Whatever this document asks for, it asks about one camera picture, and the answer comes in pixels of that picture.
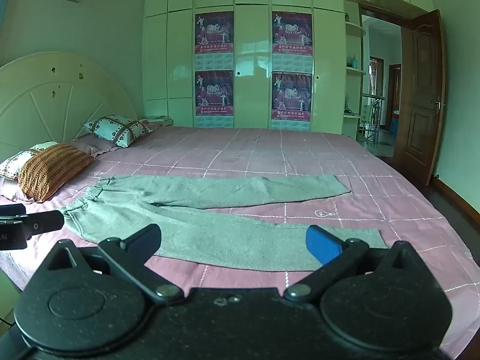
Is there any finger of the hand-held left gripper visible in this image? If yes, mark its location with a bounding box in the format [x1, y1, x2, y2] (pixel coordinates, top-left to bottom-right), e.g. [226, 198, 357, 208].
[22, 210, 65, 241]

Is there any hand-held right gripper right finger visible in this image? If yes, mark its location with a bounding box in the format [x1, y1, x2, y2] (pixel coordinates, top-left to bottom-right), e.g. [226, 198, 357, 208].
[283, 225, 433, 305]

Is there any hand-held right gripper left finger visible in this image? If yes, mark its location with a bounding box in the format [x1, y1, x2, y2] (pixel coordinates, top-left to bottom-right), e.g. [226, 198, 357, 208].
[35, 224, 185, 305]

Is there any grey-green towel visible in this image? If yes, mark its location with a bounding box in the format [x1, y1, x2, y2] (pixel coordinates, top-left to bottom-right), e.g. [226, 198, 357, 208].
[62, 174, 389, 272]

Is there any pink pillow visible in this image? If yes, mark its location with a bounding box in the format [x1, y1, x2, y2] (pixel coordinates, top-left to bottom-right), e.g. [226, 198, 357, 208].
[0, 175, 38, 204]
[71, 133, 121, 158]

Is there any orange striped pillow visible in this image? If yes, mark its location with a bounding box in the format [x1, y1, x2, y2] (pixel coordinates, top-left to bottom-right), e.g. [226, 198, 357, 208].
[18, 143, 94, 203]

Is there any white patterned pillow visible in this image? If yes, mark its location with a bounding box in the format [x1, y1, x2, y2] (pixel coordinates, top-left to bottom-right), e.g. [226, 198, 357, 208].
[0, 141, 59, 179]
[82, 114, 154, 148]

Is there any pink checked bedsheet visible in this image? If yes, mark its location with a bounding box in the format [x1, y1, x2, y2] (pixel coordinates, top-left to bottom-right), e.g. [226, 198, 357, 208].
[0, 125, 480, 360]

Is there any stack of books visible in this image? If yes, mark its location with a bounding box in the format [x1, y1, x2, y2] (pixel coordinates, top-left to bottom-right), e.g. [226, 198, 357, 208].
[140, 114, 174, 127]

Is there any cream bed headboard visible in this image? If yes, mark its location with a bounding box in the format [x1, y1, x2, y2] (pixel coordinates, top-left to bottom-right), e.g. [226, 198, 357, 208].
[0, 52, 140, 162]

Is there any metal stair railing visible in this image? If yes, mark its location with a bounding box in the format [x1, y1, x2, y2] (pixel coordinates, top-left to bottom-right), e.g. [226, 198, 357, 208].
[360, 94, 386, 145]

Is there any brown wooden door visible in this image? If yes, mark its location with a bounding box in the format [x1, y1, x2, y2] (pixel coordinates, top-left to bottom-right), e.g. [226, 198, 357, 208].
[392, 9, 447, 187]

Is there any green wardrobe with posters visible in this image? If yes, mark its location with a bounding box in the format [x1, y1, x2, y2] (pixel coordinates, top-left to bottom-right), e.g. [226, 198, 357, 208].
[142, 0, 367, 137]

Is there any purple wall poster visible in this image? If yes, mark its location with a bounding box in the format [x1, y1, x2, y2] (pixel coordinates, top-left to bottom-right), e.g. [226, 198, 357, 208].
[194, 70, 234, 116]
[194, 11, 234, 55]
[271, 11, 313, 56]
[271, 71, 313, 122]

